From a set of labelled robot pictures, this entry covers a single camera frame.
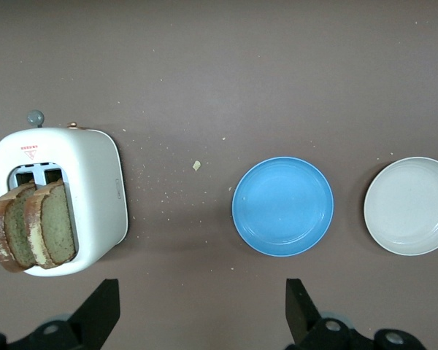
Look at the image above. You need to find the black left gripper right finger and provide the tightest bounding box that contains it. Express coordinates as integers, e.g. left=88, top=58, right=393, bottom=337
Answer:
left=284, top=279, right=428, bottom=350

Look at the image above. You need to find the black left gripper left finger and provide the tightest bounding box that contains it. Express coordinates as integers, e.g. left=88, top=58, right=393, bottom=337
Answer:
left=0, top=279, right=120, bottom=350

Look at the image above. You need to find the light-crust bread slice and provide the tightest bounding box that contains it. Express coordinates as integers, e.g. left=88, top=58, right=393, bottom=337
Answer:
left=23, top=178, right=77, bottom=271

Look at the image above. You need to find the dark-crust bread slice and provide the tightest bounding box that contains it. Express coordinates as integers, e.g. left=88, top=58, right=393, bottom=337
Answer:
left=0, top=181, right=37, bottom=274

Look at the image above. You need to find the blue plate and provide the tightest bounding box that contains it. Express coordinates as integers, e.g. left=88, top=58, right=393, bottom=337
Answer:
left=231, top=156, right=335, bottom=258

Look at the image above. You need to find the beige plate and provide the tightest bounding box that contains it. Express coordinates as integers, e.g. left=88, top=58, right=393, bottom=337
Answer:
left=363, top=156, right=438, bottom=257

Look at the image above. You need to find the white toaster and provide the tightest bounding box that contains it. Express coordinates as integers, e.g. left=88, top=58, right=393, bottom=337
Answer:
left=0, top=109, right=129, bottom=278

